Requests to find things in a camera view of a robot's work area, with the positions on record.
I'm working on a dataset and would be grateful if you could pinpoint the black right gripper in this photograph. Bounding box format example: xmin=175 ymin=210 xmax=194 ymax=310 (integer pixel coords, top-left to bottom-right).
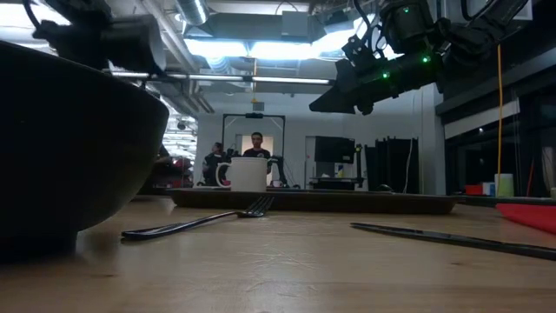
xmin=308 ymin=50 xmax=445 ymax=117

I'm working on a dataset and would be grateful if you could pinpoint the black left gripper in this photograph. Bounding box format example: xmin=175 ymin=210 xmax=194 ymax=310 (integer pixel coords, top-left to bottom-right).
xmin=32 ymin=0 xmax=167 ymax=73

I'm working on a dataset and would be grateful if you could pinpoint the white mug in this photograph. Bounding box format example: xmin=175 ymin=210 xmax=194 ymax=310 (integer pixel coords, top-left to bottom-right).
xmin=215 ymin=156 xmax=269 ymax=193

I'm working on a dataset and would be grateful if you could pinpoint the black bowl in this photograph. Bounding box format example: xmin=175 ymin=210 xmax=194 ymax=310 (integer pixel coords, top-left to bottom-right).
xmin=0 ymin=40 xmax=170 ymax=263

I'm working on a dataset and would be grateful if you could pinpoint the black fork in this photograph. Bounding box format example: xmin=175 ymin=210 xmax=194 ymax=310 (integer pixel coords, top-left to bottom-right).
xmin=121 ymin=195 xmax=275 ymax=242

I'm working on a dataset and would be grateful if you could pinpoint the black knife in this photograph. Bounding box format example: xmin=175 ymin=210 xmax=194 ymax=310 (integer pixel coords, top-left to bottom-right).
xmin=349 ymin=222 xmax=556 ymax=263

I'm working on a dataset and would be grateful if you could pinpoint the red cloth napkin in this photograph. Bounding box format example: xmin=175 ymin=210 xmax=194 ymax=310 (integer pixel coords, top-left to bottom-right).
xmin=495 ymin=202 xmax=556 ymax=236

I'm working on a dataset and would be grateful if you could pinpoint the brown plastic tray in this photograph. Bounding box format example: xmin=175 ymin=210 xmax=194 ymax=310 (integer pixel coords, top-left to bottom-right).
xmin=166 ymin=187 xmax=462 ymax=216

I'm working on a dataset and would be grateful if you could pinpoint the black folding curtain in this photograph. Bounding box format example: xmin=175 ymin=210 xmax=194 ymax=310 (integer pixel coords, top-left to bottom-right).
xmin=363 ymin=137 xmax=420 ymax=195

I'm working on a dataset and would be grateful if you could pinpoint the long light bar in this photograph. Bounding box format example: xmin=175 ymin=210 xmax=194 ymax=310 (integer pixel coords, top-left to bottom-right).
xmin=108 ymin=70 xmax=332 ymax=86

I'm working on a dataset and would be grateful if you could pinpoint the black rolling cart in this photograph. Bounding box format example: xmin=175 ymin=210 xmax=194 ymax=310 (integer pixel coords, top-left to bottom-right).
xmin=303 ymin=163 xmax=367 ymax=191

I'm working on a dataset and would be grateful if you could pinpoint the grey ceiling unit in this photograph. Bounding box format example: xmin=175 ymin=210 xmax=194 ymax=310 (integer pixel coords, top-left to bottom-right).
xmin=281 ymin=10 xmax=311 ymax=38

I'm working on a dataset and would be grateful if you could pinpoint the person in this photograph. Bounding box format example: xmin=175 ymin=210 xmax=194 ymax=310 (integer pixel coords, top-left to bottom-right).
xmin=242 ymin=131 xmax=274 ymax=160
xmin=202 ymin=141 xmax=227 ymax=187

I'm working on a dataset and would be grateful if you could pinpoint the red bag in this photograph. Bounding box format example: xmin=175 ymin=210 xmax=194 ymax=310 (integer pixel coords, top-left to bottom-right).
xmin=172 ymin=157 xmax=195 ymax=189

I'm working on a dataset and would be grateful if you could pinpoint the pale green cup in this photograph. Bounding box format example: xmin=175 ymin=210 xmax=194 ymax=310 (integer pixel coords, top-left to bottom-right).
xmin=494 ymin=173 xmax=515 ymax=198

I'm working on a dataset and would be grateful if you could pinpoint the black wall monitor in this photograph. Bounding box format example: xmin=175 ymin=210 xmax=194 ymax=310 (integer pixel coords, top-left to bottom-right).
xmin=314 ymin=135 xmax=356 ymax=165

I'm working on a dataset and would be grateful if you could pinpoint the silver ceiling duct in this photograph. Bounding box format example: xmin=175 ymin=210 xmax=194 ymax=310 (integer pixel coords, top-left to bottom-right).
xmin=175 ymin=0 xmax=210 ymax=26

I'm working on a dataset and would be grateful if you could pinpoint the white hanging cable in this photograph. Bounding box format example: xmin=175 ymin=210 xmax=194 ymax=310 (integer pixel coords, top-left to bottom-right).
xmin=403 ymin=137 xmax=413 ymax=195

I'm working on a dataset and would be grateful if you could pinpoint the black background rig frame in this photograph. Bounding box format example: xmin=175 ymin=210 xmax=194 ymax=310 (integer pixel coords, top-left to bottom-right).
xmin=221 ymin=112 xmax=288 ymax=188

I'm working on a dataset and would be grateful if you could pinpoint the thin yellow cable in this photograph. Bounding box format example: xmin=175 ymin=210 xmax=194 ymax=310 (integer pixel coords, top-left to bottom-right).
xmin=496 ymin=43 xmax=505 ymax=197

